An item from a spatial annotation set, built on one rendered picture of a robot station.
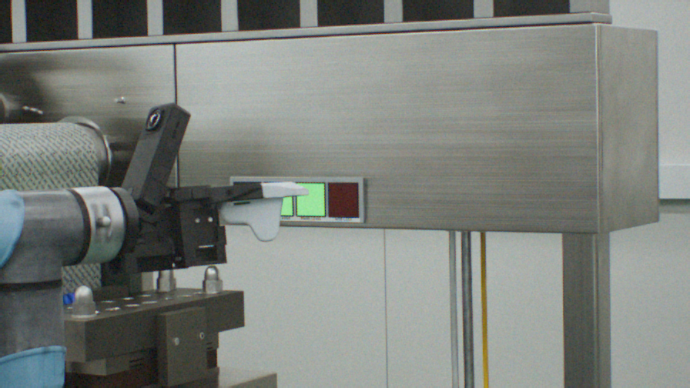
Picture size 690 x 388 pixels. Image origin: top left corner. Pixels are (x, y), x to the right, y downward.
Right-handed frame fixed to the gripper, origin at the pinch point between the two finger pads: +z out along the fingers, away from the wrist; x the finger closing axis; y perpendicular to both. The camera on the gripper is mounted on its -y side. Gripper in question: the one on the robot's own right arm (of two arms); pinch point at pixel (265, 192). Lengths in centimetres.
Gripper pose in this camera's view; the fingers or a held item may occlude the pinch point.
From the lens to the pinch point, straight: 166.5
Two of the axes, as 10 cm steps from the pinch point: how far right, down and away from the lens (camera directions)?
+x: 6.6, -1.1, -7.5
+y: 1.1, 9.9, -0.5
